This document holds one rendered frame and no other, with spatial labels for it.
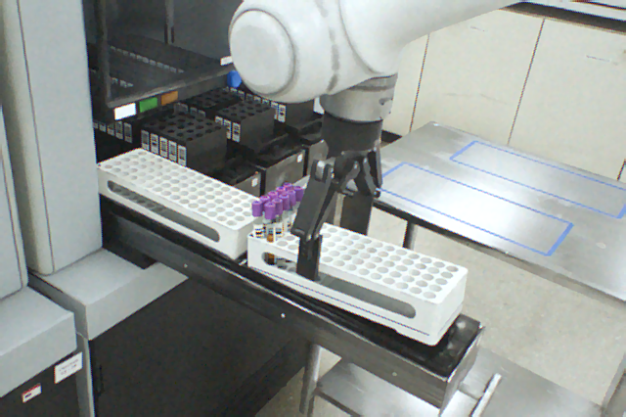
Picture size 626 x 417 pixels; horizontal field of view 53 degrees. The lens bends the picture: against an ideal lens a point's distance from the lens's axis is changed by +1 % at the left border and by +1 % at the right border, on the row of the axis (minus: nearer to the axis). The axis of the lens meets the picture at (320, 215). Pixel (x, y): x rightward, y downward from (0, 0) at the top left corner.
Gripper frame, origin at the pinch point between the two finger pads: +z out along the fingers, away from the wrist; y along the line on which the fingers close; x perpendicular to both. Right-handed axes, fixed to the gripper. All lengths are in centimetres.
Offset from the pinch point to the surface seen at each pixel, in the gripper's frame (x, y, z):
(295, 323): 0.8, -6.7, 9.7
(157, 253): 27.3, -6.7, 9.8
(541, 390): -29, 63, 59
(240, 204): 18.1, 1.6, 0.7
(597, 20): 11, 234, 3
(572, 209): -23, 49, 5
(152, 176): 34.1, -1.0, 0.9
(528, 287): -9, 149, 87
